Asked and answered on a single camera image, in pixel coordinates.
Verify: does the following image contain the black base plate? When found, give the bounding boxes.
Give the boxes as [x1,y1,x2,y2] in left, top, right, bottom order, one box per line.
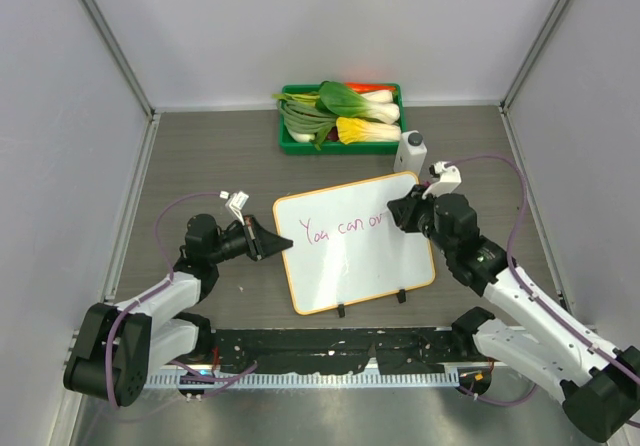
[177,327,489,375]

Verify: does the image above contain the white radish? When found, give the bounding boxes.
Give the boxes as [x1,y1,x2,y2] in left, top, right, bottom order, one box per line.
[289,131,315,143]

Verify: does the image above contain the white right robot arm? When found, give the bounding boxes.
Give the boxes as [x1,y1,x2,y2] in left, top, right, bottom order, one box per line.
[387,185,639,443]

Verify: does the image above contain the white plastic bottle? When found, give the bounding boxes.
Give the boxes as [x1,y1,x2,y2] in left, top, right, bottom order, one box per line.
[393,130,427,176]

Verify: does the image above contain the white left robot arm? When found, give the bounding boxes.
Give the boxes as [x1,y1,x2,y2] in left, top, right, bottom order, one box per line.
[63,214,294,407]

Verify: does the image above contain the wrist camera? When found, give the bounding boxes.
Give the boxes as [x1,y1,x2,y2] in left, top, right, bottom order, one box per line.
[422,161,462,199]
[219,191,249,225]

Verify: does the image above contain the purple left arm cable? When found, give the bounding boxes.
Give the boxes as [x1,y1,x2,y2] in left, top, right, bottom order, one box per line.
[102,191,259,410]

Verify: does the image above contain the white slotted cable duct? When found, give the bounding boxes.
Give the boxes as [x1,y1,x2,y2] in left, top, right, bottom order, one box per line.
[144,367,459,390]

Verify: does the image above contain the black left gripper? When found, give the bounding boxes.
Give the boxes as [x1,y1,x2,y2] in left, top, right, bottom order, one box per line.
[208,215,291,265]

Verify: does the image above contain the orange carrot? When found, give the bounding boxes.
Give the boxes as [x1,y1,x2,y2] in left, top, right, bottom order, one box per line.
[345,82,397,94]

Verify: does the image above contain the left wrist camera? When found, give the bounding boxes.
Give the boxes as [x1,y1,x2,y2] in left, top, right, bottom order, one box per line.
[219,191,249,225]

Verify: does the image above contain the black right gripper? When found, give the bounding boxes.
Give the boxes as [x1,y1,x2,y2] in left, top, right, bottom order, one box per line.
[389,184,456,257]

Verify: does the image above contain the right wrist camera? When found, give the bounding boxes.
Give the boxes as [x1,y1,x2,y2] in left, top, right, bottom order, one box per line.
[422,161,462,199]

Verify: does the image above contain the green bok choy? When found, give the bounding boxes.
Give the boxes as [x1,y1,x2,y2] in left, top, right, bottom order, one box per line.
[318,81,400,124]

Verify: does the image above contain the yellow-leaf cabbage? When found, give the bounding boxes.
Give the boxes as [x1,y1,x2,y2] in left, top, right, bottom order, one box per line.
[336,117,401,145]

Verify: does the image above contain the orange-framed whiteboard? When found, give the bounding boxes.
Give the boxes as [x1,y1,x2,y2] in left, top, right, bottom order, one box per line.
[273,172,436,315]

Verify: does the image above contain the green long beans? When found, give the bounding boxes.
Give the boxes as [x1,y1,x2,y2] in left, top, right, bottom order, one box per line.
[273,93,337,134]

